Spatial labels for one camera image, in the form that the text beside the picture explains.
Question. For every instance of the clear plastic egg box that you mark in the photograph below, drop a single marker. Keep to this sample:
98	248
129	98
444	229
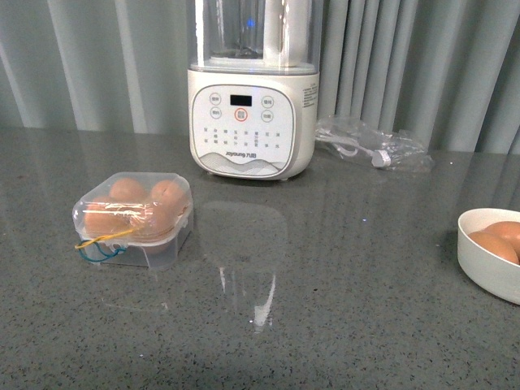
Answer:
133	213

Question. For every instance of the brown egg in bowl back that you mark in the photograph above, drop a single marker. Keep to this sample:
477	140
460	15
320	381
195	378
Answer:
508	230

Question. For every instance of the clear plastic bag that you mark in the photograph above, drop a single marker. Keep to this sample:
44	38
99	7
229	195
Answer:
354	141

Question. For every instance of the white Joyoung blender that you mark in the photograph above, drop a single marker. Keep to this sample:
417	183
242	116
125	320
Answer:
253	86

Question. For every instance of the blue rubber band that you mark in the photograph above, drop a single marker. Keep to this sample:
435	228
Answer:
98	252

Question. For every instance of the yellow rubber band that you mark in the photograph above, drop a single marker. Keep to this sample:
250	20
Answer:
108	237

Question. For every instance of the white bowl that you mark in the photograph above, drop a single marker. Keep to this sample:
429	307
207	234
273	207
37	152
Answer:
494	274

